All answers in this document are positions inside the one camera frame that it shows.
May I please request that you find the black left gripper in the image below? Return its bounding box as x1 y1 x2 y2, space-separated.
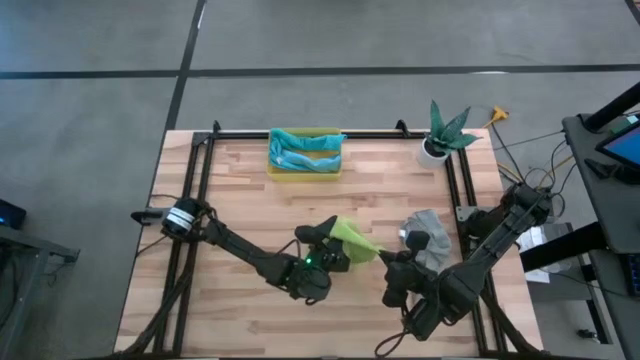
283 238 352 305

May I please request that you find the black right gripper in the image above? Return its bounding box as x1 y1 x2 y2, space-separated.
378 248 451 312

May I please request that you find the lime green microfiber towel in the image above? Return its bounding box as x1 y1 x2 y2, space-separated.
327 215 384 265

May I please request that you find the yellow translucent plastic basket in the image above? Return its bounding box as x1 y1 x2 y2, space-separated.
266 127 346 182

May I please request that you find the teal microfiber towel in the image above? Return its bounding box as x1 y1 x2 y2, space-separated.
268 127 348 154

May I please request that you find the grey microfiber towel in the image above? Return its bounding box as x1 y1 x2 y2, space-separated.
399 208 454 274

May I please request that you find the snake plant in white pot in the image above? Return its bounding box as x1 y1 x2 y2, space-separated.
415 99 482 170

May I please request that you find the clear plastic bag with paper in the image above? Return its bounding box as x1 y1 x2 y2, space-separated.
517 224 572 285

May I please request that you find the black equipment cart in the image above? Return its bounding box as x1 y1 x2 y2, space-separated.
519 82 640 360

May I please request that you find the tablet with blue screen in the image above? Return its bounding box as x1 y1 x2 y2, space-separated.
595 115 640 170

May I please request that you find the grey side table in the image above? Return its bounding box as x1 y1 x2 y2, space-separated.
0 224 81 360

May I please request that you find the dark device with blue light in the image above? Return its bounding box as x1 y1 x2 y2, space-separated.
0 198 28 230

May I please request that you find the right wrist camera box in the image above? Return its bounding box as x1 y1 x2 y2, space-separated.
404 229 430 256

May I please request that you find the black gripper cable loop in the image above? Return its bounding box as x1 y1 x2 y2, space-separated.
374 329 409 358

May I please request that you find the black aluminium table frame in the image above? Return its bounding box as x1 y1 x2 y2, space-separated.
113 119 546 360

